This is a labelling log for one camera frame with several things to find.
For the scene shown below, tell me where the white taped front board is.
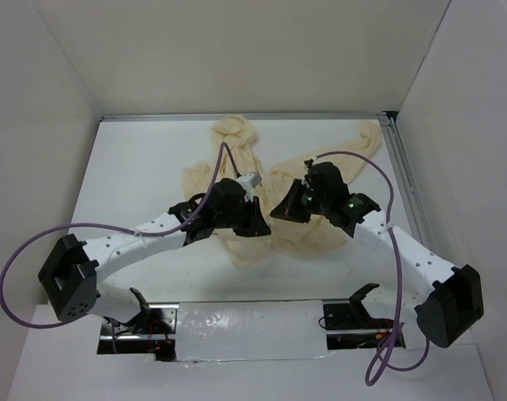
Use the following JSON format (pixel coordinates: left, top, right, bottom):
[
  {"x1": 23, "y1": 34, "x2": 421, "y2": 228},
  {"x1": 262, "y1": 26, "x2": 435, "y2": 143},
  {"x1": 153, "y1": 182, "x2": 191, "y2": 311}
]
[{"x1": 175, "y1": 301, "x2": 330, "y2": 363}]

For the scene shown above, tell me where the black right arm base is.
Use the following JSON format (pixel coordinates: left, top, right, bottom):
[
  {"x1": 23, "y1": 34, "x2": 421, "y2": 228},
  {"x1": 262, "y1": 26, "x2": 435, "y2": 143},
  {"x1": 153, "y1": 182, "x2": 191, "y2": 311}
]
[{"x1": 317, "y1": 283, "x2": 393, "y2": 351}]

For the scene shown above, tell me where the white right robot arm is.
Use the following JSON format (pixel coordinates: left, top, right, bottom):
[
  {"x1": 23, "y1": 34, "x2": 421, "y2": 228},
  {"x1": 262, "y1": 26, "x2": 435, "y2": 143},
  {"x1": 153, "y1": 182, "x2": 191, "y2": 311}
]
[{"x1": 271, "y1": 162, "x2": 484, "y2": 348}]

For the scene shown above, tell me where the aluminium frame rail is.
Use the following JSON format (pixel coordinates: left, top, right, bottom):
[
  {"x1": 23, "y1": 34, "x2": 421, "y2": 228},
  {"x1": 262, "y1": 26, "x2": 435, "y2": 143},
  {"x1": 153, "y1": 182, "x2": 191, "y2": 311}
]
[{"x1": 77, "y1": 113, "x2": 430, "y2": 302}]

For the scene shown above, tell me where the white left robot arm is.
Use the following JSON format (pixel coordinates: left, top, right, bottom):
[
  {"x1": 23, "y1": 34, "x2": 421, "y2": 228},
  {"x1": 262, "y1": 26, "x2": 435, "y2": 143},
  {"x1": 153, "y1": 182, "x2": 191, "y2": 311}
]
[{"x1": 38, "y1": 173, "x2": 271, "y2": 333}]

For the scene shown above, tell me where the cream yellow jacket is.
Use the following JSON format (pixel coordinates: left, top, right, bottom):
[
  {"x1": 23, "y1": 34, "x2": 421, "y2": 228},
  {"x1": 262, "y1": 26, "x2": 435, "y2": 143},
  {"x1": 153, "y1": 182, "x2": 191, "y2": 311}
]
[{"x1": 181, "y1": 114, "x2": 383, "y2": 271}]

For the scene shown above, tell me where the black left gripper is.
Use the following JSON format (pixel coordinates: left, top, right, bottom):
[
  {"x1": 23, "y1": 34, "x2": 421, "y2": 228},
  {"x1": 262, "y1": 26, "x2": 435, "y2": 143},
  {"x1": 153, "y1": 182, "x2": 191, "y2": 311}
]
[{"x1": 214, "y1": 197, "x2": 271, "y2": 239}]

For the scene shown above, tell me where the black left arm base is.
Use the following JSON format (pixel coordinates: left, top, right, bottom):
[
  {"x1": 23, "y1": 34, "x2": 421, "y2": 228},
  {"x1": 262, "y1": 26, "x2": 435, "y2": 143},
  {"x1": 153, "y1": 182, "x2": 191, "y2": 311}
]
[{"x1": 98, "y1": 287, "x2": 179, "y2": 363}]

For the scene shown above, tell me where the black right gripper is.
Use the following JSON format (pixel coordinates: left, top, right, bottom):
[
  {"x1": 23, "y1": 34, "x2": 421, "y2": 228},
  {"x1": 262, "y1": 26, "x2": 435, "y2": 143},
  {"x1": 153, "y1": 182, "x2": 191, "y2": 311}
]
[{"x1": 271, "y1": 177, "x2": 331, "y2": 221}]

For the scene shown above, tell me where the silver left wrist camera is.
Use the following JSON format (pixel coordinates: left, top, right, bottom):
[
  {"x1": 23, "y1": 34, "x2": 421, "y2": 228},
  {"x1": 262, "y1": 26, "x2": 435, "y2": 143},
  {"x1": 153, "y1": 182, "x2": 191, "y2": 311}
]
[{"x1": 236, "y1": 172, "x2": 262, "y2": 201}]

